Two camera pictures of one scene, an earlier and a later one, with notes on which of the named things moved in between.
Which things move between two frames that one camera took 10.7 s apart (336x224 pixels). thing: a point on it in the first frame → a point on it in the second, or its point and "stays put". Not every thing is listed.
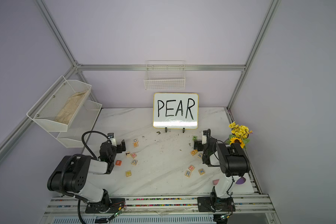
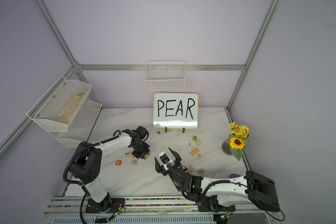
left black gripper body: [117, 150] → [141, 150]
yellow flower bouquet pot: [240, 134] stays put
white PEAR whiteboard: [176, 110] stays put
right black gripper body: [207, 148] → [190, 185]
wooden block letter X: [201, 171] stays put
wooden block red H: [191, 168] stays put
